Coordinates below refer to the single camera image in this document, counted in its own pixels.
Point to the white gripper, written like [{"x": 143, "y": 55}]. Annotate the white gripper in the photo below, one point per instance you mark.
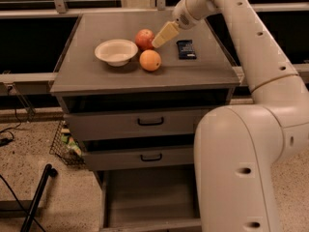
[{"x": 182, "y": 16}]

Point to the red apple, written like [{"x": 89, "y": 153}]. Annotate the red apple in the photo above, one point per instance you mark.
[{"x": 144, "y": 38}]

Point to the white bowl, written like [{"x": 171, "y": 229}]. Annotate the white bowl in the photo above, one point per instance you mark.
[{"x": 116, "y": 53}]

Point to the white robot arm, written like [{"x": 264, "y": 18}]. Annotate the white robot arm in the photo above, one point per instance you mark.
[{"x": 236, "y": 145}]

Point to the grey drawer cabinet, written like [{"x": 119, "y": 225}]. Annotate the grey drawer cabinet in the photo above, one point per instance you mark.
[{"x": 84, "y": 84}]

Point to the grey top drawer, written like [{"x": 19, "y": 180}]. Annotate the grey top drawer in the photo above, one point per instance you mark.
[{"x": 135, "y": 123}]

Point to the grey middle drawer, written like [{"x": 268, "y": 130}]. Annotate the grey middle drawer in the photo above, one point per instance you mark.
[{"x": 138, "y": 158}]

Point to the grey open bottom drawer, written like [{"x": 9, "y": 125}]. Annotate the grey open bottom drawer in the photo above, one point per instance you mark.
[{"x": 157, "y": 199}]

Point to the dark blue snack bar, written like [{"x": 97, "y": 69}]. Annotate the dark blue snack bar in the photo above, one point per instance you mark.
[{"x": 186, "y": 50}]

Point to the orange fruit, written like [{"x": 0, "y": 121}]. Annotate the orange fruit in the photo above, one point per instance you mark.
[{"x": 150, "y": 60}]

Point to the black stand pole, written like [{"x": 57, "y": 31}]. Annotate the black stand pole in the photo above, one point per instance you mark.
[{"x": 48, "y": 172}]

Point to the black wire basket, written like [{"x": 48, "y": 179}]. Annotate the black wire basket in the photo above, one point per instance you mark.
[{"x": 64, "y": 148}]

